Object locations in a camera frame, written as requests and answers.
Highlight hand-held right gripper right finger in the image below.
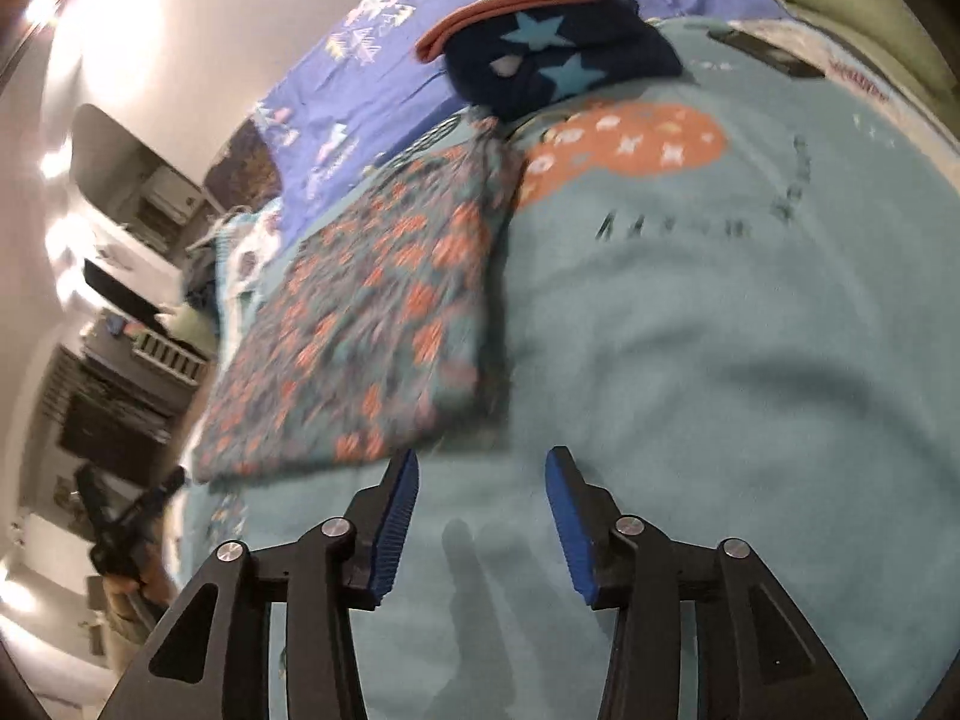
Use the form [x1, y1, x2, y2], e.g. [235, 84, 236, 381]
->
[544, 445, 871, 720]

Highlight green cushion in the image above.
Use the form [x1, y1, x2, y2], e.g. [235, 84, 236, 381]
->
[160, 306, 224, 362]

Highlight grey floral footed pants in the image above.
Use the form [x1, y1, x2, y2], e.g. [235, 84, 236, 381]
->
[191, 116, 527, 485]

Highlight pile of dark clothes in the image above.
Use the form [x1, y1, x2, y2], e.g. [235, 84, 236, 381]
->
[178, 238, 227, 317]

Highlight person's left hand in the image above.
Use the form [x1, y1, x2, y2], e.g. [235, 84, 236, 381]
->
[103, 566, 179, 620]

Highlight navy star garment pink lining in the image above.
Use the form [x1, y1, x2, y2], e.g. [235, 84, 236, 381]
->
[415, 0, 685, 122]

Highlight black flat device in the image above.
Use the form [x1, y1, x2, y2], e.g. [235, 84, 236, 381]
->
[708, 24, 824, 79]

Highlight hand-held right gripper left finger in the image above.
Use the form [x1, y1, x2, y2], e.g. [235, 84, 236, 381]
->
[97, 447, 421, 720]

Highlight blue tree-print sheet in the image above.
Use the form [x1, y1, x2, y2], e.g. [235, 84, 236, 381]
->
[253, 0, 788, 242]

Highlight dark printed mattress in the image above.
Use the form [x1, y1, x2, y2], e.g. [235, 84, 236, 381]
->
[202, 124, 287, 215]

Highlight white teal patterned quilt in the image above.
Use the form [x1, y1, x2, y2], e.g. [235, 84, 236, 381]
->
[214, 206, 292, 317]

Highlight white slatted rack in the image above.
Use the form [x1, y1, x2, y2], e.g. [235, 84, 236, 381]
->
[131, 328, 209, 385]

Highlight green sofa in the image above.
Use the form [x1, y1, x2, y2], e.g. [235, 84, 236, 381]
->
[712, 0, 955, 122]

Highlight teal fleece blanket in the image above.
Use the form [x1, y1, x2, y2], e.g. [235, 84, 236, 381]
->
[171, 13, 960, 720]

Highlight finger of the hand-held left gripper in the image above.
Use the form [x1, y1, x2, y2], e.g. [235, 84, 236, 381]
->
[120, 466, 187, 537]

